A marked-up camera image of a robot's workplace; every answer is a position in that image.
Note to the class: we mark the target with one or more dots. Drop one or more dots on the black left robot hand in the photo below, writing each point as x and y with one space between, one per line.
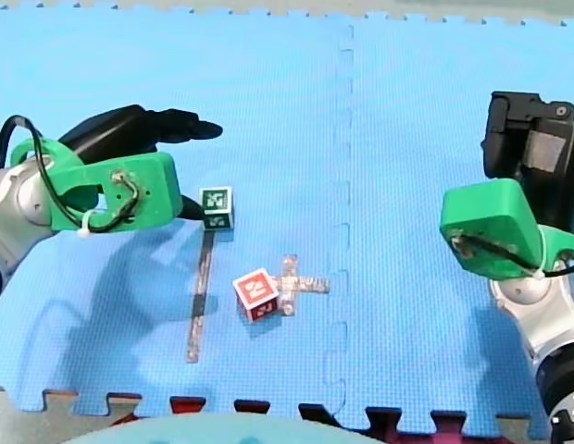
116 131

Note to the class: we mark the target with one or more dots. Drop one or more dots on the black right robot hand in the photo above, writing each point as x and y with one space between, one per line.
504 139

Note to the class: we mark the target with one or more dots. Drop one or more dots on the green cube white marks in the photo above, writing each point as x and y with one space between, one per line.
215 200

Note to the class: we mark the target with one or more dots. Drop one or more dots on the red cube white marks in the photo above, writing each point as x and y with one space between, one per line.
253 289

